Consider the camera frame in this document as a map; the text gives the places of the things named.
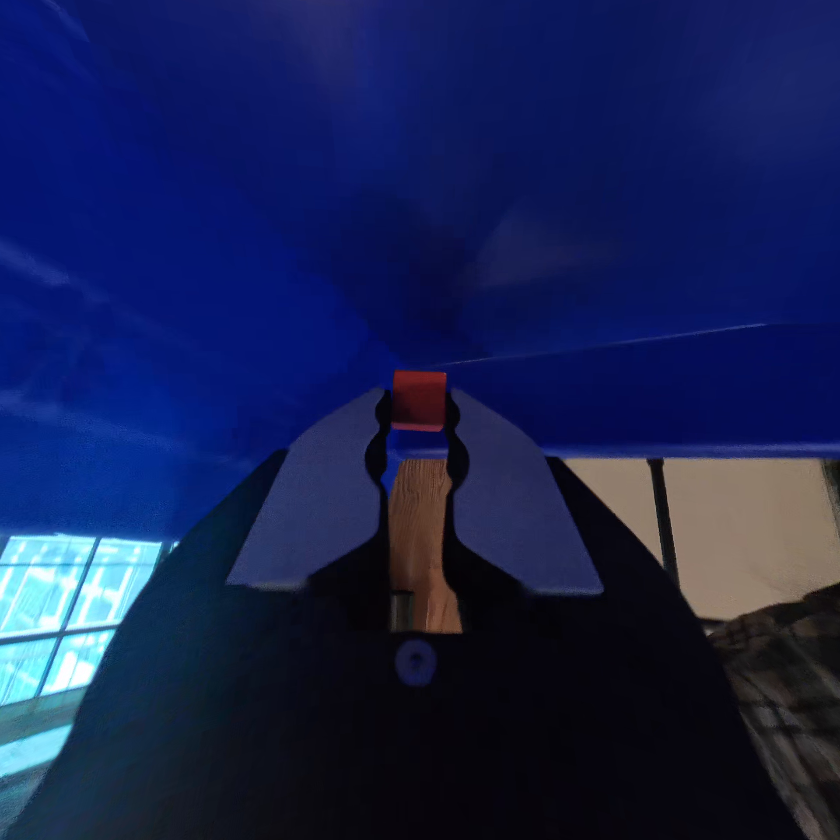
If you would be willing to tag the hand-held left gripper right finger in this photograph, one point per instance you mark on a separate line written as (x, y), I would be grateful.
(518, 525)

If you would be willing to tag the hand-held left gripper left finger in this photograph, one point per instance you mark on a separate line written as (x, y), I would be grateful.
(315, 518)

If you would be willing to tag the blue plastic bin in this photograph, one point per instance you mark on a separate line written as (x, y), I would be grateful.
(394, 197)

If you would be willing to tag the person's plaid shirt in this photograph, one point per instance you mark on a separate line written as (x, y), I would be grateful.
(787, 689)

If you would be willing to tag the brown wooden cabinet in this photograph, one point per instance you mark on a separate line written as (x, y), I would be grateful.
(420, 525)

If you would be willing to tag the red wooden cube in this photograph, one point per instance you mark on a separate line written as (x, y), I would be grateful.
(418, 400)

